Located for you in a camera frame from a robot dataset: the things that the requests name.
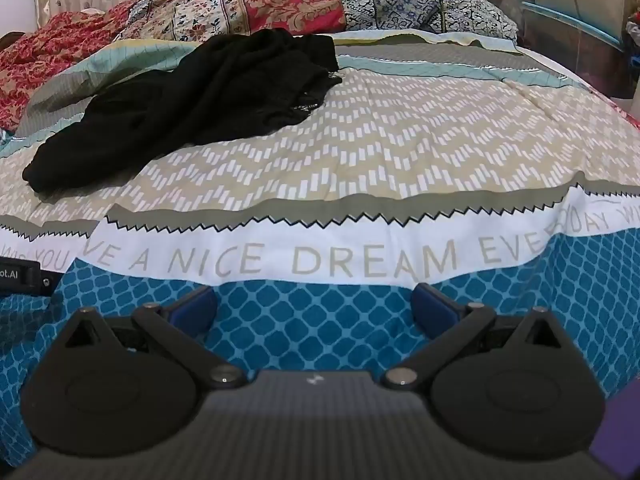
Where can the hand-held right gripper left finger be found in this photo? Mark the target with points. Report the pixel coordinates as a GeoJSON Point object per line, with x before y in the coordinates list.
{"type": "Point", "coordinates": [194, 306]}

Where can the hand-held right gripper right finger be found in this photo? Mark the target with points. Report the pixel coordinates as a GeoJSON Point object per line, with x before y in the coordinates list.
{"type": "Point", "coordinates": [434, 306]}

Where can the black pants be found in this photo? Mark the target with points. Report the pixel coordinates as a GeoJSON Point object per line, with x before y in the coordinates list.
{"type": "Point", "coordinates": [200, 95]}

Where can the patterned teal beige bedspread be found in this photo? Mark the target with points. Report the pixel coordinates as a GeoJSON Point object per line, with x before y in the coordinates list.
{"type": "Point", "coordinates": [400, 135]}

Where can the purple cloth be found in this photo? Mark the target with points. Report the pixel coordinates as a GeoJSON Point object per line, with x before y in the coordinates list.
{"type": "Point", "coordinates": [620, 425]}

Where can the floral patchwork quilt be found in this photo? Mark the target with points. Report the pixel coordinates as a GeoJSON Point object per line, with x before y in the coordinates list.
{"type": "Point", "coordinates": [290, 0]}

